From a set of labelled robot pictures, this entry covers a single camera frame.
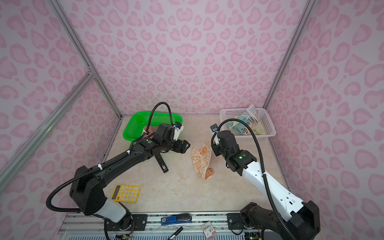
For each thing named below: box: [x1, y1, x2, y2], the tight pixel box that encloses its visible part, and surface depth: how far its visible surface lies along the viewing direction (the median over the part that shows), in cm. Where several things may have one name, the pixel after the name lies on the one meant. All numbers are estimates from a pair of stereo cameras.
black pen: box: [167, 226, 184, 240], surface depth 71 cm
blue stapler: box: [160, 213, 192, 226], surface depth 73 cm
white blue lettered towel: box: [243, 103, 260, 135], surface depth 109 cm
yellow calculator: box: [111, 185, 141, 203], surface depth 83 cm
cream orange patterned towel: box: [191, 140, 215, 180], surface depth 92 cm
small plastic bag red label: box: [202, 221, 217, 240], surface depth 70 cm
